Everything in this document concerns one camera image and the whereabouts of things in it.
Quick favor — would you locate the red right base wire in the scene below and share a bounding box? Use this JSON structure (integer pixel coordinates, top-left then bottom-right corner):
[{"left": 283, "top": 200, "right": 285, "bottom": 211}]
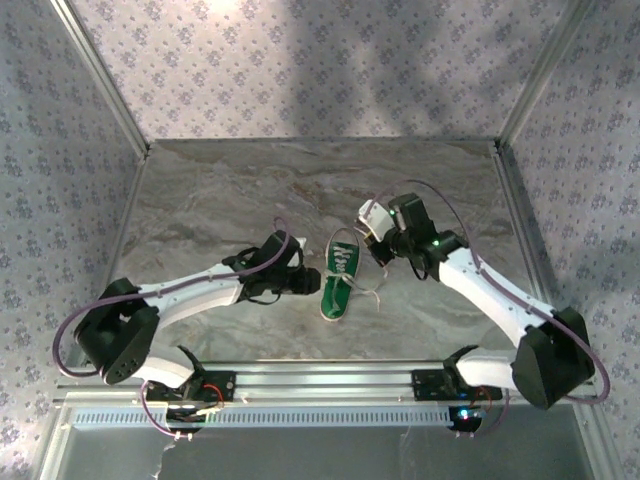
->
[{"left": 468, "top": 386, "right": 502, "bottom": 407}]

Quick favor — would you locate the right controller board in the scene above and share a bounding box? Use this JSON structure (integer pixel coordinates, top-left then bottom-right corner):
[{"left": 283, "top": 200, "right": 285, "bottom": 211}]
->
[{"left": 447, "top": 404, "right": 487, "bottom": 434}]

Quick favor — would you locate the white shoelace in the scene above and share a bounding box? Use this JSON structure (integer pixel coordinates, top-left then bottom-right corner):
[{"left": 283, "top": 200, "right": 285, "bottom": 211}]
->
[{"left": 322, "top": 242, "right": 390, "bottom": 310}]

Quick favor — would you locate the aluminium frame post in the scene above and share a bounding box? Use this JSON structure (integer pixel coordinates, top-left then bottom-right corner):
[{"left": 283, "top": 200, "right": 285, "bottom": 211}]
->
[
  {"left": 493, "top": 0, "right": 597, "bottom": 147},
  {"left": 49, "top": 0, "right": 152, "bottom": 157}
]

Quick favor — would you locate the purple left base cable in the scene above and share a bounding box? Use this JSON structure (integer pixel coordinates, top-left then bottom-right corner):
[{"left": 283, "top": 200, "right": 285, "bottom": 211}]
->
[{"left": 138, "top": 379, "right": 201, "bottom": 442}]

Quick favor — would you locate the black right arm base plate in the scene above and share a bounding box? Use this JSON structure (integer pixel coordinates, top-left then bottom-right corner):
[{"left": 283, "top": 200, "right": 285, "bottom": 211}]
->
[{"left": 410, "top": 368, "right": 504, "bottom": 402}]

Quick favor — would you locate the green canvas sneaker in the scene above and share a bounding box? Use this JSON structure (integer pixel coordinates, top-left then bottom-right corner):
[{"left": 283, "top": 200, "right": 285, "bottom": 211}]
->
[{"left": 319, "top": 227, "right": 363, "bottom": 322}]

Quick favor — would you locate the slotted grey cable duct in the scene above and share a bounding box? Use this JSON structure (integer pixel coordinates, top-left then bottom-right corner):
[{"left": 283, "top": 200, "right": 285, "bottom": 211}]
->
[{"left": 64, "top": 404, "right": 482, "bottom": 429}]

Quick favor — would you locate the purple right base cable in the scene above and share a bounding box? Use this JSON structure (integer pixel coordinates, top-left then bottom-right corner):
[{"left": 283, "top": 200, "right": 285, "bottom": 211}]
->
[{"left": 453, "top": 389, "right": 511, "bottom": 440}]

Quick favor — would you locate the aluminium table edge rail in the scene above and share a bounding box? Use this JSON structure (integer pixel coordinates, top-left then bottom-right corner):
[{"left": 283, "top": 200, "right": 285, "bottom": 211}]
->
[
  {"left": 65, "top": 148, "right": 151, "bottom": 363},
  {"left": 491, "top": 141, "right": 557, "bottom": 314}
]

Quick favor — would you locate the left controller board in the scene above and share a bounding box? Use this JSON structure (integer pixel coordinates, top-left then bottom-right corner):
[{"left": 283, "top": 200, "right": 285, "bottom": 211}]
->
[{"left": 164, "top": 404, "right": 224, "bottom": 434}]

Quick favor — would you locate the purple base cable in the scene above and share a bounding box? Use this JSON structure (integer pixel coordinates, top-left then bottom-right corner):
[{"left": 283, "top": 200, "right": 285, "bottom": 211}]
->
[
  {"left": 138, "top": 379, "right": 201, "bottom": 442},
  {"left": 453, "top": 389, "right": 511, "bottom": 440}
]

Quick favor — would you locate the grey metal sheet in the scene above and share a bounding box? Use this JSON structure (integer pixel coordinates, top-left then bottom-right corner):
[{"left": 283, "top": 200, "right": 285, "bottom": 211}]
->
[{"left": 38, "top": 403, "right": 617, "bottom": 480}]

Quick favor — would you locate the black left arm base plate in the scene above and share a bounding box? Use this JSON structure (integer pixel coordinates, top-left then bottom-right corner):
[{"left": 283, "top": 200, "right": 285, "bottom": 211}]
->
[{"left": 144, "top": 368, "right": 238, "bottom": 404}]

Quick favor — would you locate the controller board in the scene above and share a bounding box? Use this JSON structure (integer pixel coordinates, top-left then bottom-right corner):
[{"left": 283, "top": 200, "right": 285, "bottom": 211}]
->
[
  {"left": 447, "top": 404, "right": 487, "bottom": 434},
  {"left": 164, "top": 404, "right": 224, "bottom": 434}
]

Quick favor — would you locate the aluminium mounting rail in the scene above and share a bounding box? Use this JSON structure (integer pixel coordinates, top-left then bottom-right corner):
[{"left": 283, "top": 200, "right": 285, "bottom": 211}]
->
[{"left": 53, "top": 358, "right": 597, "bottom": 403}]

